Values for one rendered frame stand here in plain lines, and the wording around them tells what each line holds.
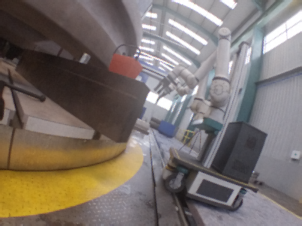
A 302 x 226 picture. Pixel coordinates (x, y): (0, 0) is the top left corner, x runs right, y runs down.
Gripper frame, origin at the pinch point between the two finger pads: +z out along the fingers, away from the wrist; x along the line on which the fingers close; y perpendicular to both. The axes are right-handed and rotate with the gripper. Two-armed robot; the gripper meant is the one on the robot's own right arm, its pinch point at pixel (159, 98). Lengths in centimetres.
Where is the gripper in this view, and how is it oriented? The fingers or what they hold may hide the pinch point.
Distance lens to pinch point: 170.5
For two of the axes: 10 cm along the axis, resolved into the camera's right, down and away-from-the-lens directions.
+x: -1.1, 1.4, 9.8
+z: -7.4, 6.5, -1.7
